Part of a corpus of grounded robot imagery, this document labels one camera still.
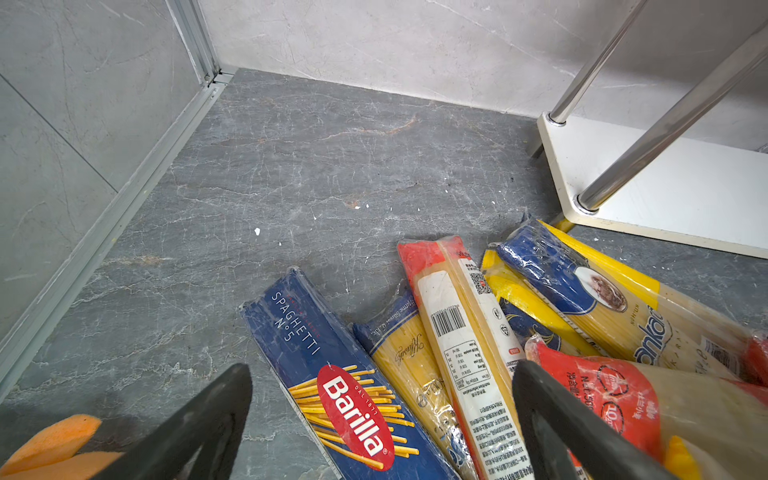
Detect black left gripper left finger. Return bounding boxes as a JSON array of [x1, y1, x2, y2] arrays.
[[95, 363, 253, 479]]

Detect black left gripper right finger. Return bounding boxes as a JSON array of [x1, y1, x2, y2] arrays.
[[512, 361, 674, 479]]

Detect red white label spaghetti bag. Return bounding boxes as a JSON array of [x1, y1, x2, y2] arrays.
[[397, 236, 534, 479]]

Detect yellow Stature spaghetti bag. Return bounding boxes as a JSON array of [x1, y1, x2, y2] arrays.
[[481, 248, 602, 357]]

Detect red horizontal spaghetti bag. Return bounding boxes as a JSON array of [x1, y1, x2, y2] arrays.
[[525, 336, 767, 479]]

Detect white two-tier shelf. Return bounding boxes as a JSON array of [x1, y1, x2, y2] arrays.
[[531, 1, 767, 258]]

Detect blue yellow Ankara spaghetti bag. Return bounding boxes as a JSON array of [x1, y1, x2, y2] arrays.
[[492, 218, 767, 385]]

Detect blue Barilla spaghetti box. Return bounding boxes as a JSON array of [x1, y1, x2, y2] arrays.
[[238, 267, 458, 479]]

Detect orange plush toy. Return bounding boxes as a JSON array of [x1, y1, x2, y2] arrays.
[[1, 414, 123, 480]]

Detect yellow end spaghetti bag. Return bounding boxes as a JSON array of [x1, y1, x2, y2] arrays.
[[539, 220, 661, 304]]

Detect blue clear spaghetti bag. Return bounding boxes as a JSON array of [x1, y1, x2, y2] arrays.
[[352, 287, 478, 479]]

